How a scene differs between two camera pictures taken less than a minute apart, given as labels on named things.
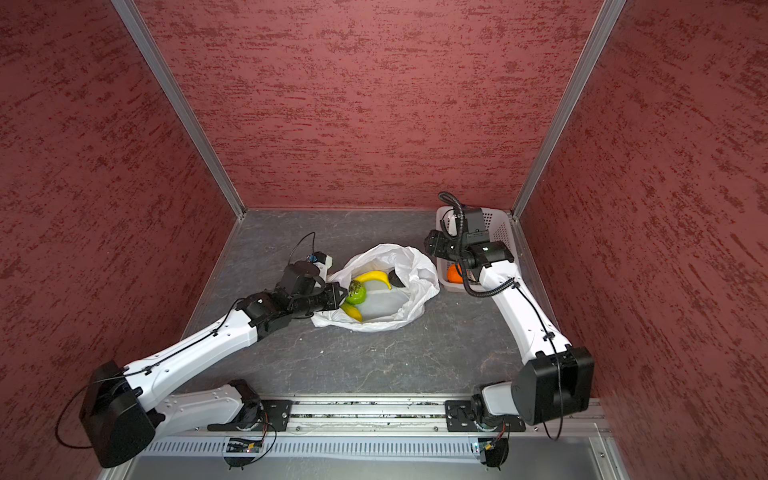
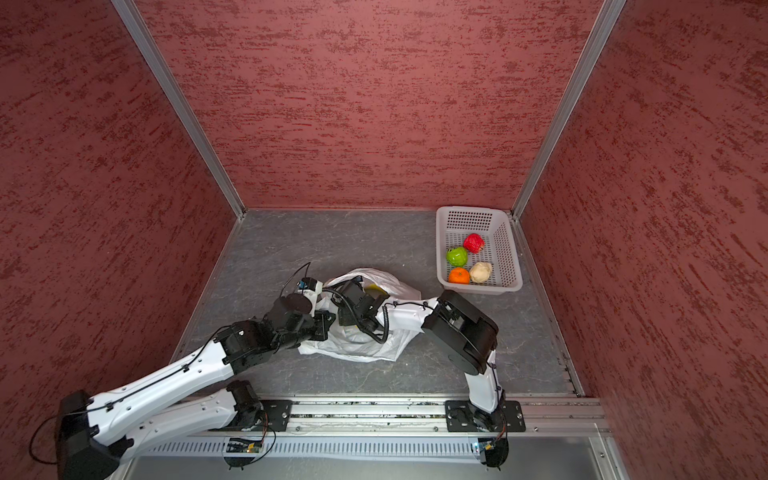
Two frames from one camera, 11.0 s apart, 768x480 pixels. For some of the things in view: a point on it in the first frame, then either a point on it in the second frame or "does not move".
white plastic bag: (384, 307) → (406, 313)
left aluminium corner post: (182, 103) does not move
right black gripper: (436, 241) → (345, 313)
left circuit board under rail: (241, 452) does not move
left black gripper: (334, 300) → (324, 320)
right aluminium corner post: (610, 14) does not move
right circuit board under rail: (496, 451) does not move
